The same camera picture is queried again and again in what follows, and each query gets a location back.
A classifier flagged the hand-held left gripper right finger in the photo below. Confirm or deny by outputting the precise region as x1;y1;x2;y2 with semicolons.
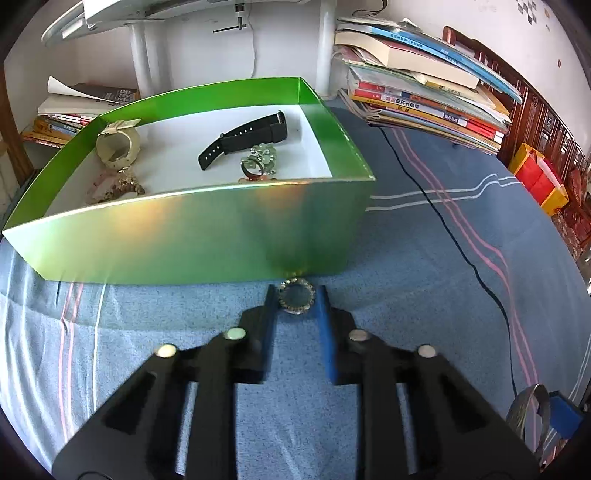
316;285;541;480

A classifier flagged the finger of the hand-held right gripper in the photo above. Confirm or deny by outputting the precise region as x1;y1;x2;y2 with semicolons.
547;391;583;440

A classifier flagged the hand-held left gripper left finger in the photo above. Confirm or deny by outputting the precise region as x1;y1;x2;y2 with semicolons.
52;284;280;480

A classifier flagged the small crystal ring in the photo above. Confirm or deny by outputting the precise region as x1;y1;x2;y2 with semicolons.
277;278;317;315

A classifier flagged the silver bangle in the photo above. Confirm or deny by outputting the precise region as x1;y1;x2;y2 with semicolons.
505;383;551;455

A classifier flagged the shiny green cardboard box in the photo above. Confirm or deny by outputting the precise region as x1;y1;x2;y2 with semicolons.
2;76;376;284

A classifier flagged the pale green jade bracelet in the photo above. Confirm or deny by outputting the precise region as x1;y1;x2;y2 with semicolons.
239;144;279;182

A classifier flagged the gold flower bracelet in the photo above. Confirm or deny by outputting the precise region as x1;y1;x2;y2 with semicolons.
113;170;145;197

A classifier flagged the pink bead bracelet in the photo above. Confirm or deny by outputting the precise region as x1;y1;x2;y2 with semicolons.
88;170;121;205

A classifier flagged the black wrist watch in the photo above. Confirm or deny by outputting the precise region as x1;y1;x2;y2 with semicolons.
198;111;288;171

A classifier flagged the cream wrist watch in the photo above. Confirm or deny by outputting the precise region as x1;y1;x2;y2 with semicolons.
95;119;141;168

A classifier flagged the yellow red gift bag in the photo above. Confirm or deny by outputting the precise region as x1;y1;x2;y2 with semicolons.
508;142;570;215

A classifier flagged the tall stack of books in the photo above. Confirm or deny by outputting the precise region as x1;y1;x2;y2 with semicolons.
333;17;522;155

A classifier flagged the dark wooden headboard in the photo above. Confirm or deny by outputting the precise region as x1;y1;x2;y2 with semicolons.
442;25;591;259

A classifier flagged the stack of yellow red books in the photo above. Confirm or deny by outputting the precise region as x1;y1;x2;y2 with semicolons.
21;76;141;149

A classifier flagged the black cable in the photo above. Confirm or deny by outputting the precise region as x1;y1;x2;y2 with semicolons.
379;127;520;398

